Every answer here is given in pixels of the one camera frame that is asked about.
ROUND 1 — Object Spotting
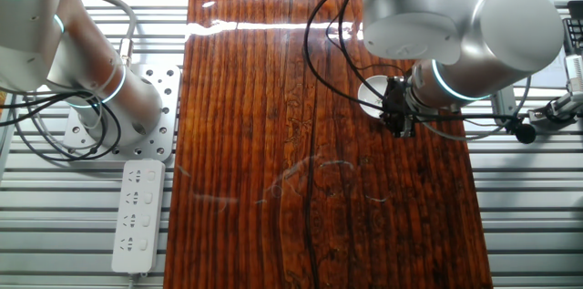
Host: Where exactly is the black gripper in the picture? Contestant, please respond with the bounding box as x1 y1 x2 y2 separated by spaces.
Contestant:
379 77 418 139

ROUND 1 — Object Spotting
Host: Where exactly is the small white ceramic plate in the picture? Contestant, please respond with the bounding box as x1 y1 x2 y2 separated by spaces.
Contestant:
357 74 389 119

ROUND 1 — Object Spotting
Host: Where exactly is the wood grain board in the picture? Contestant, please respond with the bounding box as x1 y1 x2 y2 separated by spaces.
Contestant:
162 0 494 289

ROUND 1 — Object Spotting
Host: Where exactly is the printed paper sheet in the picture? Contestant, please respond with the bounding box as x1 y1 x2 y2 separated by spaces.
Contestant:
530 46 568 89

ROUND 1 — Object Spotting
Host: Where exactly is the black keyboard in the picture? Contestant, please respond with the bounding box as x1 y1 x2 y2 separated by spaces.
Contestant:
558 17 583 56

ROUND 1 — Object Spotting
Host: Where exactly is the white power strip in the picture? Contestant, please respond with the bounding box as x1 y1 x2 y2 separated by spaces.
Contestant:
111 159 166 277

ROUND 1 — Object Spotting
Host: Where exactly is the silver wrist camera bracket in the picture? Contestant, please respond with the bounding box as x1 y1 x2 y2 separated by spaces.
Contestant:
490 86 518 121

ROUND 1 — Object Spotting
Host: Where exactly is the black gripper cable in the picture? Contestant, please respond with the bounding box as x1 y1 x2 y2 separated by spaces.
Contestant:
302 0 516 124

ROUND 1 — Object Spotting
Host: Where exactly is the black round cable connector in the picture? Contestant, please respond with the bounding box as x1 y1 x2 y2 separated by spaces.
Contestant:
507 118 537 145

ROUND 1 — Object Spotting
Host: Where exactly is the metal camera mount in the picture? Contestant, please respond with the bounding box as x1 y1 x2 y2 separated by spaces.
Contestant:
527 91 583 125

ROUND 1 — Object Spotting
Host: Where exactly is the small silver ribbed camera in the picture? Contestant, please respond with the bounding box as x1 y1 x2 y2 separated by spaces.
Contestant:
564 54 583 95

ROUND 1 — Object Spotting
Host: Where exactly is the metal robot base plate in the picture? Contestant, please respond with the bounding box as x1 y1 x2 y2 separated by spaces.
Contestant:
63 63 182 162

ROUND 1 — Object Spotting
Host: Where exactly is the black base cable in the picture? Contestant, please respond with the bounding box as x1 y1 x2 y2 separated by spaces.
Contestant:
0 89 125 162

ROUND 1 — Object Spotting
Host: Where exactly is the thick grey cable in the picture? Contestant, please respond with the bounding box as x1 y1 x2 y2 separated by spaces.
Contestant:
75 0 138 67

